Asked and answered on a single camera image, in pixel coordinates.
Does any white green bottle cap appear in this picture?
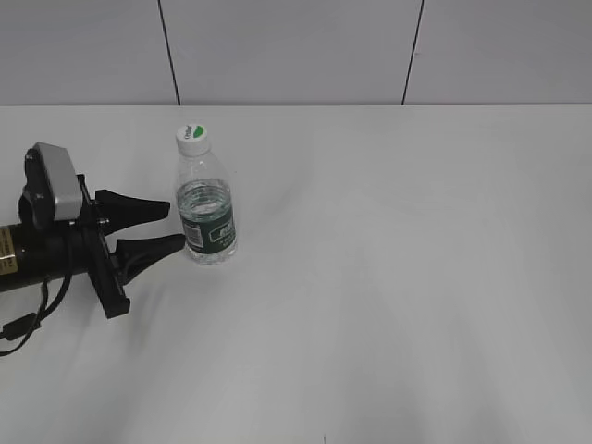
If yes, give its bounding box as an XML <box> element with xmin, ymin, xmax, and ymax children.
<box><xmin>176</xmin><ymin>123</ymin><xmax>211</xmax><ymax>157</ymax></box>

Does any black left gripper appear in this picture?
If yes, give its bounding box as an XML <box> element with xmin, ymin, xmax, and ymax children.
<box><xmin>68</xmin><ymin>174</ymin><xmax>186</xmax><ymax>319</ymax></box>

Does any clear cestbon water bottle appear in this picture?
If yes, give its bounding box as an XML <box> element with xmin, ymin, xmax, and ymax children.
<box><xmin>175</xmin><ymin>148</ymin><xmax>238</xmax><ymax>265</ymax></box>

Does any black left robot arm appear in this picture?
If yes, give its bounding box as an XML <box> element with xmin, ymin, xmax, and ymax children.
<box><xmin>1</xmin><ymin>174</ymin><xmax>185</xmax><ymax>318</ymax></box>

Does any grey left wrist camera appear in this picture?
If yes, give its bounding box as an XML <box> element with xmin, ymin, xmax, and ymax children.
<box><xmin>23</xmin><ymin>142</ymin><xmax>83</xmax><ymax>230</ymax></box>

